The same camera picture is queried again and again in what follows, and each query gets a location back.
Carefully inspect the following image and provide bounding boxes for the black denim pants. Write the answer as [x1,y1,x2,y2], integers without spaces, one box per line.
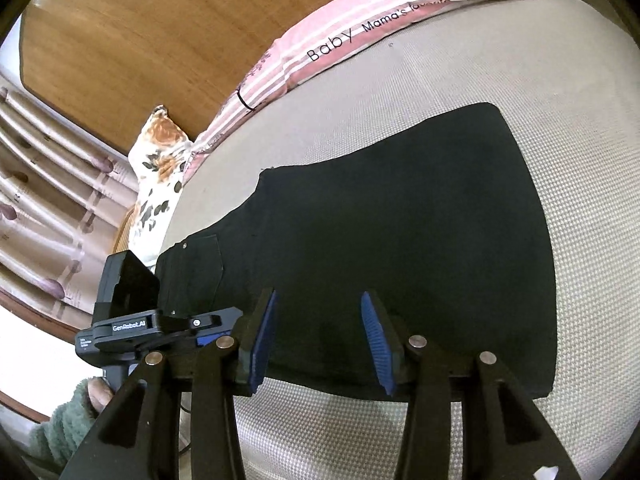
[156,103,556,400]

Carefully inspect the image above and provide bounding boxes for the white floral pillow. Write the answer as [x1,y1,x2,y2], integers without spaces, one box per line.
[128,105,192,269]

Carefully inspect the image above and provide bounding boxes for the beige woven bed mat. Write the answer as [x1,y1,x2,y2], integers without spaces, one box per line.
[158,0,639,479]

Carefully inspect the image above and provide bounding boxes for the beige patterned curtain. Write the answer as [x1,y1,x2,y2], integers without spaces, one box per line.
[1,81,138,332]

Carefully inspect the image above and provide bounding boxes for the person's left hand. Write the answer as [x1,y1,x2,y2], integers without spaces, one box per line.
[87,377,114,413]

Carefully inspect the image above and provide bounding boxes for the pink striped long pillow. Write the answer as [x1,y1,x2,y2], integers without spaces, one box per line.
[186,0,491,178]

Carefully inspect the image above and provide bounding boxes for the wooden bamboo headboard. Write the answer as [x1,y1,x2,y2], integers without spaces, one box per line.
[20,0,331,152]

